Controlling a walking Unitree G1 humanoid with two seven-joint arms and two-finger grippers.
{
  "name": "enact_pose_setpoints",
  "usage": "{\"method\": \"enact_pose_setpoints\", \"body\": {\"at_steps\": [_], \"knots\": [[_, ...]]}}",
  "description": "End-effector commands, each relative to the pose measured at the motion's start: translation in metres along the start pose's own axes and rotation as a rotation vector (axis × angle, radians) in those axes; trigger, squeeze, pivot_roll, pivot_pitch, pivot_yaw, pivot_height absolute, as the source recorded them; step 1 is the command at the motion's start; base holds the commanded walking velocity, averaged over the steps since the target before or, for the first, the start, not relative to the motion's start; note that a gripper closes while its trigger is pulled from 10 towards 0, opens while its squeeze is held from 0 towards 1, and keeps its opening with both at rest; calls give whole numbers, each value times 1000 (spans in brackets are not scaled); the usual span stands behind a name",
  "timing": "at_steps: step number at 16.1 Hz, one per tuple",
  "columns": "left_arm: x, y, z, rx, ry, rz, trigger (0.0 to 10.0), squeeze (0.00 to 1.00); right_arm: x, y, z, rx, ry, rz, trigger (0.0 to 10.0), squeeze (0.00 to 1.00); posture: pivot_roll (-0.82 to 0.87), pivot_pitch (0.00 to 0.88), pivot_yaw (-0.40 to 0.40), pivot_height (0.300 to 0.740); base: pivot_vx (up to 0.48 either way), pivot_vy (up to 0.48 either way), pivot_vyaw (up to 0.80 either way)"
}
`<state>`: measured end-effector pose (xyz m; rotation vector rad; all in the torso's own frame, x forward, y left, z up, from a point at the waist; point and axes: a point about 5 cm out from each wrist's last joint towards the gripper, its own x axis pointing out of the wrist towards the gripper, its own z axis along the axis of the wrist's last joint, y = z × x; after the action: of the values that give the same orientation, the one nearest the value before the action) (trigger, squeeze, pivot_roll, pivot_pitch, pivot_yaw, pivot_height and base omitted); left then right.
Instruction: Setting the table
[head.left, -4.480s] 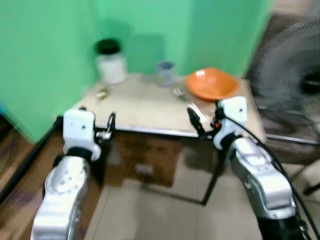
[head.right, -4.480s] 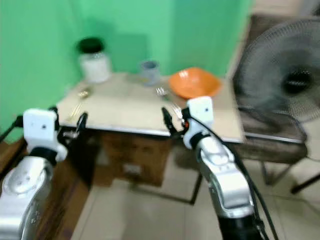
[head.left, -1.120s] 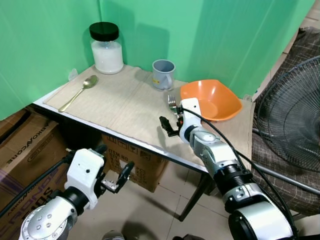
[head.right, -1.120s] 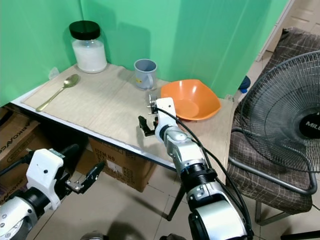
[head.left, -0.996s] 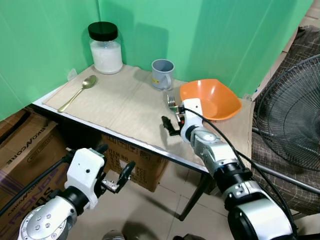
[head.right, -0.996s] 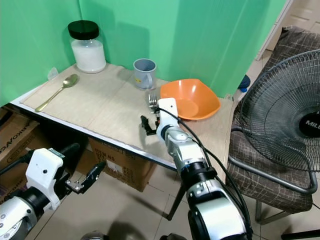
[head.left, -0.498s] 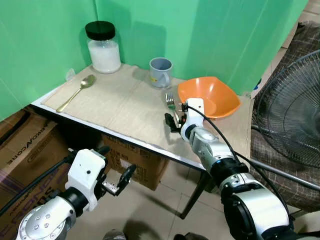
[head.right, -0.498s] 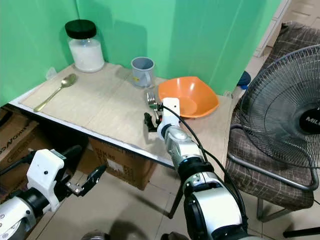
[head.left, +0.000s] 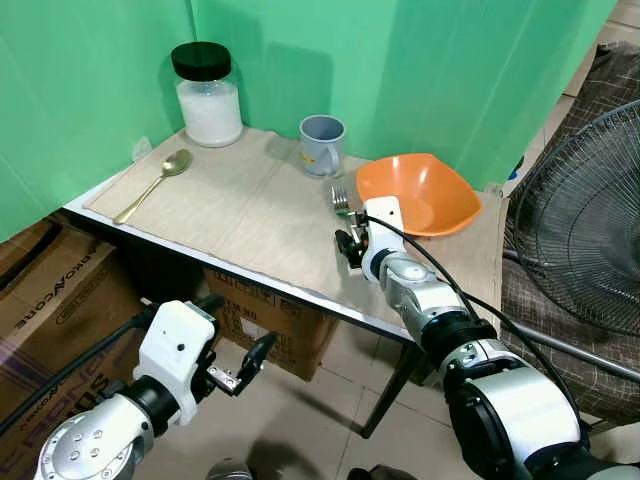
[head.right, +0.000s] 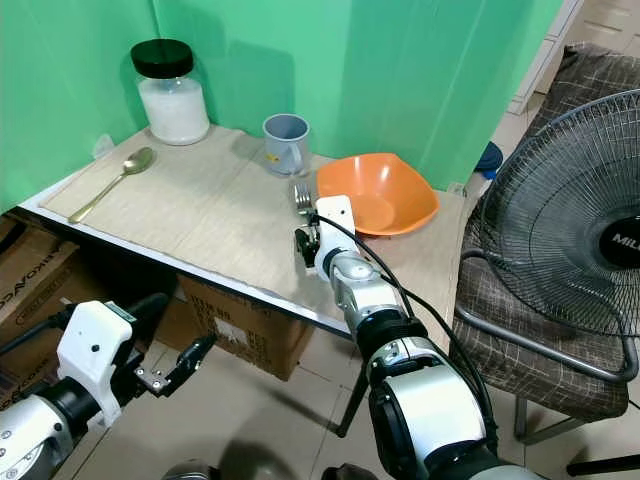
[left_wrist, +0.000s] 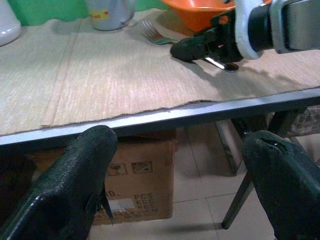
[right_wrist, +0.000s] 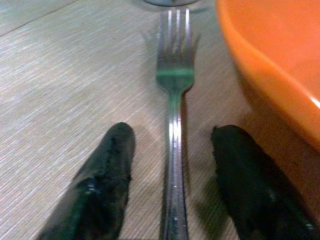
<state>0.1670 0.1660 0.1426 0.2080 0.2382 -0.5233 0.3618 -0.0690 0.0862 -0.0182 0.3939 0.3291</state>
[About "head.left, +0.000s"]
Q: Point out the silver fork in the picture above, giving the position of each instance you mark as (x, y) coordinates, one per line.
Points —
(341, 200)

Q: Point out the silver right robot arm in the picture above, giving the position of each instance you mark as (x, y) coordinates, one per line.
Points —
(520, 410)

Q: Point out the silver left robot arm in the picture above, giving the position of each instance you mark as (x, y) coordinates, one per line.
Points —
(90, 445)

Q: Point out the small brown cardboard box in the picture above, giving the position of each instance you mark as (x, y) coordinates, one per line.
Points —
(270, 325)

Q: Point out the orange bowl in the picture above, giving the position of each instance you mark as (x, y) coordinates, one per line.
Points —
(425, 195)

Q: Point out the grey left robot foot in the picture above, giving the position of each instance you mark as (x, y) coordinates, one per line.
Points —
(230, 470)

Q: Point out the beige wood-grain placemat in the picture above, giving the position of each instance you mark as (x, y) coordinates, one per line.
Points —
(250, 210)

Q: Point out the grey mug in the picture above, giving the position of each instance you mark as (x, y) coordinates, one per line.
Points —
(321, 145)

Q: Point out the white-edged table with black legs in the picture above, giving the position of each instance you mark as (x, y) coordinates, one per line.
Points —
(390, 385)

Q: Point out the gold spoon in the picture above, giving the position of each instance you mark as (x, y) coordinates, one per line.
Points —
(175, 163)

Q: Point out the brown cardboard box black print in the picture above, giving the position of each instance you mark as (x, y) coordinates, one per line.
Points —
(60, 295)

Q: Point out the dark right robot foot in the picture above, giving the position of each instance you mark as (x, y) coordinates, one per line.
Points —
(372, 473)

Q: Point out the clear plastic clip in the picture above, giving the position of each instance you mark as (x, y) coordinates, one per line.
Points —
(142, 149)

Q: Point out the blue slipper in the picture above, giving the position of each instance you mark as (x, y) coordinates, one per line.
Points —
(516, 170)

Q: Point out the glass jar with black lid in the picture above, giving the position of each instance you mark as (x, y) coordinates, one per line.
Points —
(208, 110)

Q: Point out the green backdrop cloth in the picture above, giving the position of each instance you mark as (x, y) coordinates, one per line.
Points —
(400, 60)

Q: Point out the black electric fan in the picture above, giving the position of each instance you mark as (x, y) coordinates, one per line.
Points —
(575, 240)

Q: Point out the brown plaid cushioned chair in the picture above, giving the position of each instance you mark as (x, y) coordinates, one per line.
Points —
(560, 380)

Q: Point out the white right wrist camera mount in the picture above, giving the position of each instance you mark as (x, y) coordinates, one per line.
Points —
(385, 225)

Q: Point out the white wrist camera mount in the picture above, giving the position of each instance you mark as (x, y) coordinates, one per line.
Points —
(385, 225)
(172, 345)

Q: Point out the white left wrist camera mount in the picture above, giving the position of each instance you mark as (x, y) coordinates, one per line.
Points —
(172, 345)

